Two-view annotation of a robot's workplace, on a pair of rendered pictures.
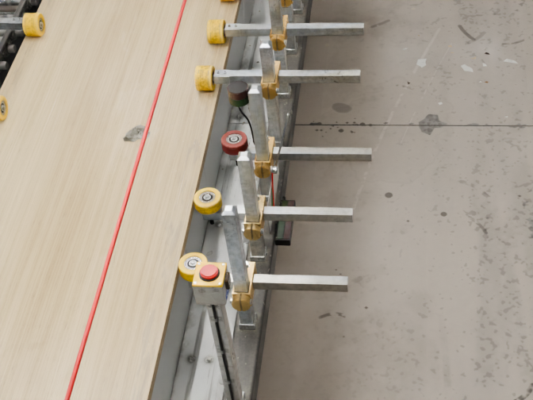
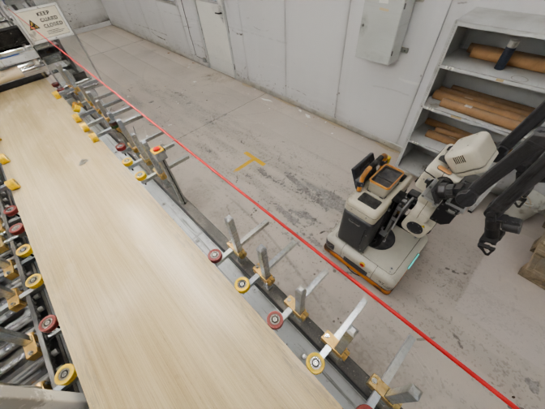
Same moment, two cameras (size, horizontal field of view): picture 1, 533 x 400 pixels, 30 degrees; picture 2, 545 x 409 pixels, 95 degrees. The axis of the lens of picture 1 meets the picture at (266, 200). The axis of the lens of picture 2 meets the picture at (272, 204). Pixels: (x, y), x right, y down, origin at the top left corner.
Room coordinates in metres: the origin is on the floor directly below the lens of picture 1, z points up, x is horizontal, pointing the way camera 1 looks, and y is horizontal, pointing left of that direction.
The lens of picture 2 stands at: (0.08, 0.78, 2.18)
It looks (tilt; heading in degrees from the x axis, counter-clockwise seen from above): 50 degrees down; 308
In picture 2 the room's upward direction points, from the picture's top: 5 degrees counter-clockwise
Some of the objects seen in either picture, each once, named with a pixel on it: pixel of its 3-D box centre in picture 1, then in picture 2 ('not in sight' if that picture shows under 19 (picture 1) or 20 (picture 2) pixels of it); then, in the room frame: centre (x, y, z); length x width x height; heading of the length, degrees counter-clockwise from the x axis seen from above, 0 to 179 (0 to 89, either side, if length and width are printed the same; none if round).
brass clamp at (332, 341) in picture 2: not in sight; (335, 345); (0.04, 0.45, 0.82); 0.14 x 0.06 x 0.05; 168
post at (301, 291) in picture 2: not in sight; (299, 307); (0.26, 0.40, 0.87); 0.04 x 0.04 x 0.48; 78
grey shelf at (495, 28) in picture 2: not in sight; (473, 122); (-0.24, -1.95, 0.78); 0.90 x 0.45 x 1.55; 168
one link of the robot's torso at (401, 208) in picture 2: not in sight; (417, 213); (-0.10, -0.69, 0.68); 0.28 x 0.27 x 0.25; 78
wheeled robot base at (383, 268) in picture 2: not in sight; (374, 243); (0.08, -0.66, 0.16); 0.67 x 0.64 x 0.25; 168
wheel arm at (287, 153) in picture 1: (300, 154); (143, 141); (2.24, -0.12, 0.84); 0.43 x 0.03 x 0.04; 78
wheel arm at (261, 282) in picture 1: (267, 282); (165, 169); (1.75, 0.03, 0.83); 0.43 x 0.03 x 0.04; 78
